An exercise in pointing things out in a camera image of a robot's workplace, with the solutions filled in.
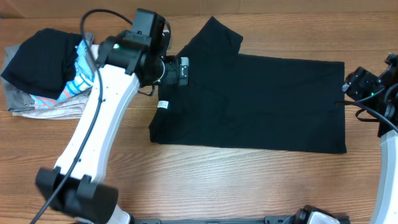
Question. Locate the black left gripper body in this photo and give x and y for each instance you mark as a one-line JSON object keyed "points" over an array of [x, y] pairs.
{"points": [[165, 72]]}

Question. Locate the folded black garment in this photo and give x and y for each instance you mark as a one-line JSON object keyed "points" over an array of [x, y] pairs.
{"points": [[44, 63]]}

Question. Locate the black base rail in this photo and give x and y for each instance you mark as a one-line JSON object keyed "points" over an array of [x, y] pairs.
{"points": [[265, 220]]}

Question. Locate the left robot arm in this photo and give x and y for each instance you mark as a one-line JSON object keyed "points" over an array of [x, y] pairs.
{"points": [[124, 63]]}

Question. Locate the folded beige garment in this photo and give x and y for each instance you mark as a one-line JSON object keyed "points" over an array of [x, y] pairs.
{"points": [[62, 110]]}

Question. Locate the black t-shirt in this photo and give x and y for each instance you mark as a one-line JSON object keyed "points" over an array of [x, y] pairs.
{"points": [[247, 101]]}

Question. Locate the folded blue striped garment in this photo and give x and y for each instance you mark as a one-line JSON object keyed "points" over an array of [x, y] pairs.
{"points": [[82, 81]]}

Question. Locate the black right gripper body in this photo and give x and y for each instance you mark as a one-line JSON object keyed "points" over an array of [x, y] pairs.
{"points": [[361, 85]]}

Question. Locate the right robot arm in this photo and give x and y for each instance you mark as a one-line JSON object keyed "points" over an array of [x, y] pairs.
{"points": [[385, 209]]}

